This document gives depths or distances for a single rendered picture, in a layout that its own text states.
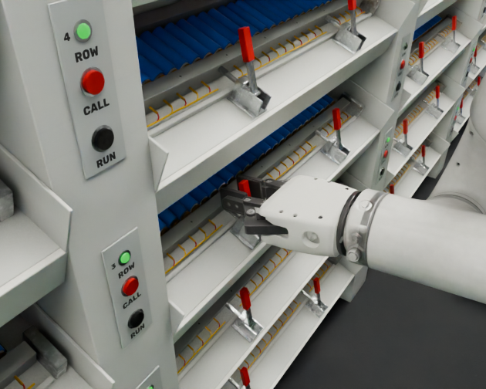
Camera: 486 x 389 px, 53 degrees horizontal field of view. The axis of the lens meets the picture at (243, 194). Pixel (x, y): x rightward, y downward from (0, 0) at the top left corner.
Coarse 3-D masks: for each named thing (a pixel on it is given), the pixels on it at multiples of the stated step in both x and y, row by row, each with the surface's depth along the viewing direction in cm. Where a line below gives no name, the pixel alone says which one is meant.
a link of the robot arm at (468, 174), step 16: (480, 96) 41; (480, 112) 41; (480, 128) 41; (464, 144) 52; (480, 144) 49; (464, 160) 53; (480, 160) 51; (448, 176) 55; (464, 176) 53; (480, 176) 52; (432, 192) 56; (448, 192) 53; (464, 192) 53; (480, 192) 53; (480, 208) 52
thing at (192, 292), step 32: (352, 96) 94; (352, 128) 92; (288, 160) 80; (320, 160) 83; (352, 160) 87; (224, 224) 67; (224, 256) 63; (256, 256) 67; (192, 288) 59; (224, 288) 62; (192, 320) 58
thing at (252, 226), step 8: (248, 224) 56; (256, 224) 56; (264, 224) 56; (272, 224) 55; (248, 232) 56; (256, 232) 56; (264, 232) 56; (272, 232) 56; (280, 232) 56; (288, 232) 55
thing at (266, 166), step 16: (304, 128) 83; (320, 128) 86; (288, 144) 79; (272, 160) 75; (256, 176) 71; (208, 208) 64; (192, 224) 62; (160, 240) 59; (176, 240) 59; (192, 240) 62
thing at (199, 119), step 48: (192, 0) 62; (240, 0) 68; (288, 0) 72; (336, 0) 77; (384, 0) 83; (144, 48) 53; (192, 48) 57; (240, 48) 59; (288, 48) 67; (336, 48) 72; (384, 48) 84; (144, 96) 47; (192, 96) 53; (240, 96) 54; (288, 96) 60; (192, 144) 48; (240, 144) 54
